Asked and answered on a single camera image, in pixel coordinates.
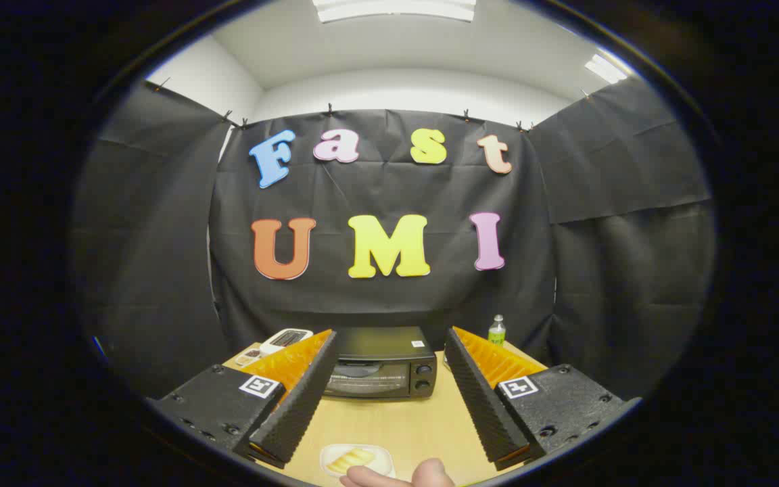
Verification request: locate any white pop-up toaster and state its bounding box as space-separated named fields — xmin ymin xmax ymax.
xmin=259 ymin=328 xmax=314 ymax=357

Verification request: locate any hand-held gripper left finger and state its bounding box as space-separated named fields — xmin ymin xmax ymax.
xmin=149 ymin=329 xmax=338 ymax=469

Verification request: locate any sliced bread roll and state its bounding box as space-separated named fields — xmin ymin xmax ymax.
xmin=327 ymin=448 xmax=377 ymax=474

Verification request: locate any white plate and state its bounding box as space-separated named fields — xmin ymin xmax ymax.
xmin=320 ymin=443 xmax=396 ymax=480

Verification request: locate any black toaster oven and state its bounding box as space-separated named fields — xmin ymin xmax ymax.
xmin=324 ymin=327 xmax=439 ymax=400

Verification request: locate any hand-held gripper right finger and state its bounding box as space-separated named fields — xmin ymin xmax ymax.
xmin=444 ymin=326 xmax=642 ymax=472

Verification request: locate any long ceiling light panel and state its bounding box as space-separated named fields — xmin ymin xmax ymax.
xmin=313 ymin=0 xmax=477 ymax=23

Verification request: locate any small ceiling light panel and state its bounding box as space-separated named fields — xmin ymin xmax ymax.
xmin=584 ymin=54 xmax=628 ymax=85

